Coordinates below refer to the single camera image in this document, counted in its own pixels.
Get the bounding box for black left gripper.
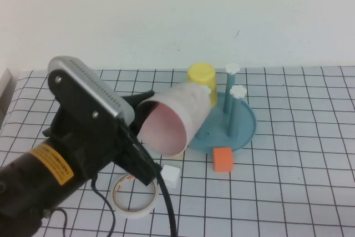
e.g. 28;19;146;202
43;90;163;186

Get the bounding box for pink plastic cup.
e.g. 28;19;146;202
137;83;212;158

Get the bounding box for yellow plastic cup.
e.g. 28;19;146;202
186;63;217;109

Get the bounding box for blue cup stand white caps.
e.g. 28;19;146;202
187;63;257;154

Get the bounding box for white foam cube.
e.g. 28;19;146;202
160;164;181;188

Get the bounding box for orange foam cube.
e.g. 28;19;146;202
212;147;233;173

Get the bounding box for white tape roll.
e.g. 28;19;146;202
111;173;159;219

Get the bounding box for white side board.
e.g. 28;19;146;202
0;67;19;127

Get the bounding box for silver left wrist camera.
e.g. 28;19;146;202
47;56;136;127

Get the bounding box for thick black cable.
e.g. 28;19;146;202
154;173;178;237

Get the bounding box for thin black cable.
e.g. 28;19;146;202
43;207;69;237
90;177;117;237

